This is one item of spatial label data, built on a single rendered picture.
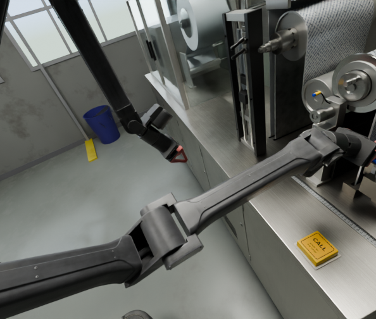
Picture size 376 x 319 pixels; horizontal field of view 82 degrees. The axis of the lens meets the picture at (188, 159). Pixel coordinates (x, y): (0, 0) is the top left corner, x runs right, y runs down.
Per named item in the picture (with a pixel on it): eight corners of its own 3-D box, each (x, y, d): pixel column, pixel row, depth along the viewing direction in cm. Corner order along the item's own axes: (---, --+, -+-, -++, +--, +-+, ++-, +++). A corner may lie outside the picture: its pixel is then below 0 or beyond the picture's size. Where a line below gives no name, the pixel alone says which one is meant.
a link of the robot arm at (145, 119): (119, 118, 71) (125, 128, 64) (141, 90, 70) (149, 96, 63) (147, 137, 79) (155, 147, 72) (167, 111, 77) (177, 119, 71)
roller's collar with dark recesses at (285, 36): (269, 53, 73) (268, 32, 69) (284, 47, 73) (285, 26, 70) (282, 56, 68) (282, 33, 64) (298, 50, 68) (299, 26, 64)
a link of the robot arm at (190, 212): (165, 268, 32) (136, 206, 37) (168, 273, 37) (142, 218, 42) (354, 150, 44) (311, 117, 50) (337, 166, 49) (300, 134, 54)
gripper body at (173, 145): (169, 135, 83) (154, 125, 78) (180, 146, 75) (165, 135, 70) (158, 148, 83) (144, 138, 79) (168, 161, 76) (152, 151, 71)
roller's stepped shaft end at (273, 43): (256, 55, 70) (255, 44, 68) (272, 49, 70) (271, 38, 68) (262, 56, 67) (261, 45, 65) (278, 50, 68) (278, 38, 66)
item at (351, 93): (333, 92, 59) (344, 66, 53) (338, 89, 60) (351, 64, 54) (356, 107, 55) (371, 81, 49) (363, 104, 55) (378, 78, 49)
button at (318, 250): (296, 245, 62) (296, 240, 61) (316, 234, 63) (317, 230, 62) (315, 267, 57) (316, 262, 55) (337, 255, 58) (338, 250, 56)
